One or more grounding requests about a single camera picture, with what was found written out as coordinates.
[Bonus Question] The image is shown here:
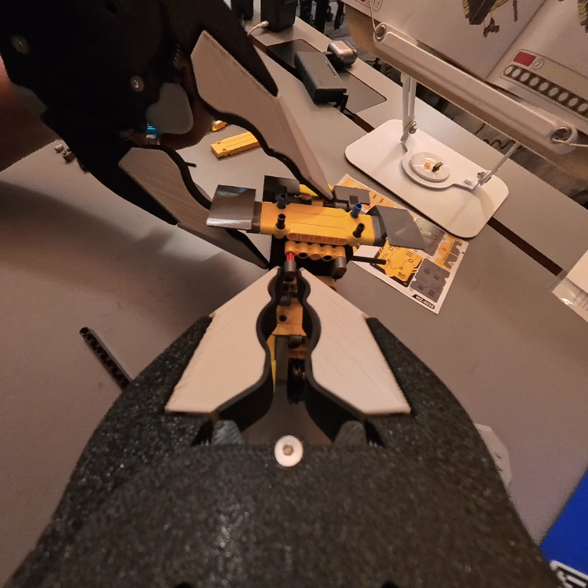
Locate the yellow toy panel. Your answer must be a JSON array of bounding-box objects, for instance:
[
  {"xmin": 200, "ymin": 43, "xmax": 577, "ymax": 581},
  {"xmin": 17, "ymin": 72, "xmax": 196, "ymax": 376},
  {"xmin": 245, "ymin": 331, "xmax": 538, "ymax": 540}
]
[{"xmin": 210, "ymin": 131, "xmax": 262, "ymax": 160}]

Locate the dark desk mat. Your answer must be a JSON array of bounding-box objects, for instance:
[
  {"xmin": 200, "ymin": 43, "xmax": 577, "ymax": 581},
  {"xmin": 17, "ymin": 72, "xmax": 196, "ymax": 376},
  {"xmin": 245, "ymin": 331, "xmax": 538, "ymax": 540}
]
[{"xmin": 266, "ymin": 39, "xmax": 386, "ymax": 115}]

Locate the building instruction booklet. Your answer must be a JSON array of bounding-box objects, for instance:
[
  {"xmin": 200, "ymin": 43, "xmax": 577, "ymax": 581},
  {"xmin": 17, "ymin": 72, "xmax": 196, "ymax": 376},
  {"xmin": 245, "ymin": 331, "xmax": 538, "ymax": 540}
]
[{"xmin": 340, "ymin": 0, "xmax": 588, "ymax": 120}]

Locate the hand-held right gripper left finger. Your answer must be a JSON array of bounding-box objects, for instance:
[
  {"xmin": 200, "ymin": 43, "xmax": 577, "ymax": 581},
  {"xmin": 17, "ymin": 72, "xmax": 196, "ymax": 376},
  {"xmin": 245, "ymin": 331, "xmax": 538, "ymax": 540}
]
[{"xmin": 164, "ymin": 266, "xmax": 285, "ymax": 432}]

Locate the white document stand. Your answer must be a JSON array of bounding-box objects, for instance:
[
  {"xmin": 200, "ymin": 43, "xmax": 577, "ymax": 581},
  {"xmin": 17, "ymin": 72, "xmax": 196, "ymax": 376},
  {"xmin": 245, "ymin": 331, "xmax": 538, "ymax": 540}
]
[{"xmin": 345, "ymin": 21, "xmax": 588, "ymax": 239}]

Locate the printed paper sheet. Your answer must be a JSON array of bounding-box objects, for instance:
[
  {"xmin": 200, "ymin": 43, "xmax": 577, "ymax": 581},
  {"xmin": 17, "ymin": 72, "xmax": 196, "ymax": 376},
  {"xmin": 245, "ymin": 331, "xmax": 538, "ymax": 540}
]
[{"xmin": 551, "ymin": 264, "xmax": 588, "ymax": 322}]

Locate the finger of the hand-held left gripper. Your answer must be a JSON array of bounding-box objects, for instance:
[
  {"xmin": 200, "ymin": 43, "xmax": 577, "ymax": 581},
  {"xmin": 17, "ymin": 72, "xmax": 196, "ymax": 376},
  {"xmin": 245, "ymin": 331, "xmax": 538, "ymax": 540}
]
[
  {"xmin": 118, "ymin": 146, "xmax": 270, "ymax": 270},
  {"xmin": 190, "ymin": 29, "xmax": 332, "ymax": 200}
]

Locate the yellow toy brick vehicle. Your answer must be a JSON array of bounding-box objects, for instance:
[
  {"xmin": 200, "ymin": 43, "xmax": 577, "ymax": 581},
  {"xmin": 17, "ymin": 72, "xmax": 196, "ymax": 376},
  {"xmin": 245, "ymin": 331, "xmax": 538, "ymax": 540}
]
[{"xmin": 207, "ymin": 175, "xmax": 429, "ymax": 405}]

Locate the short black toy beam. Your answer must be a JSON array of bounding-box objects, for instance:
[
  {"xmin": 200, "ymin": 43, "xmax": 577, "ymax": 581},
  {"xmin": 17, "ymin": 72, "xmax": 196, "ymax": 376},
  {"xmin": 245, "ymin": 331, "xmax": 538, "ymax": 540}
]
[{"xmin": 79, "ymin": 327, "xmax": 132, "ymax": 392}]

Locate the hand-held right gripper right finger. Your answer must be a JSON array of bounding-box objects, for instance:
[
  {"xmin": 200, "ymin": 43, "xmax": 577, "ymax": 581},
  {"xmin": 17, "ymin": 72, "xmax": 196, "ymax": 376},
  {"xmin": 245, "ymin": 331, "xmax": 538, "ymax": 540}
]
[{"xmin": 296, "ymin": 267, "xmax": 412, "ymax": 443}]

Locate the yellow grey sticker sheet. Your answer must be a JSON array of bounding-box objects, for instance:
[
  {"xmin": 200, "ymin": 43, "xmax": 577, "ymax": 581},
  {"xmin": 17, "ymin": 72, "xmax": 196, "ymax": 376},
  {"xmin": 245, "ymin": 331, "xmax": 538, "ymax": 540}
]
[{"xmin": 317, "ymin": 174, "xmax": 469, "ymax": 315}]

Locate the black electronic device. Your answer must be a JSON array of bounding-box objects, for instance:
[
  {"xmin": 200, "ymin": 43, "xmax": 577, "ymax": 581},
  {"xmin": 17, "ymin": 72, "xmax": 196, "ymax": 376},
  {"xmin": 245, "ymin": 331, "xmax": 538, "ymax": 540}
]
[{"xmin": 264, "ymin": 0, "xmax": 299, "ymax": 33}]

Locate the silver rounded device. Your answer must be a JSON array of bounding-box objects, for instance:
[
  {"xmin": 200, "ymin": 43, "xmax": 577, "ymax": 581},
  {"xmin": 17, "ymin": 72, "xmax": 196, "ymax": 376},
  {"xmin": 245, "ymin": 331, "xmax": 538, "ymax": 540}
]
[{"xmin": 327, "ymin": 40, "xmax": 358, "ymax": 70}]

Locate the blue plastic bin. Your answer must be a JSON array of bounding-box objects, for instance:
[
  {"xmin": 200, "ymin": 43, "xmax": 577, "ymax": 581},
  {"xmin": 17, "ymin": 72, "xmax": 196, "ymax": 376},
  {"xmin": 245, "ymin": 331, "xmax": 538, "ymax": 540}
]
[{"xmin": 540, "ymin": 469, "xmax": 588, "ymax": 588}]

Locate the black power bank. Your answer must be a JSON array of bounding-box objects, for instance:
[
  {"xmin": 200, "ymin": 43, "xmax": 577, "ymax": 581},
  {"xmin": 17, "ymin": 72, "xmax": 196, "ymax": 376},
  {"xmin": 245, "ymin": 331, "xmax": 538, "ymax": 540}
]
[{"xmin": 294, "ymin": 51, "xmax": 348, "ymax": 104}]

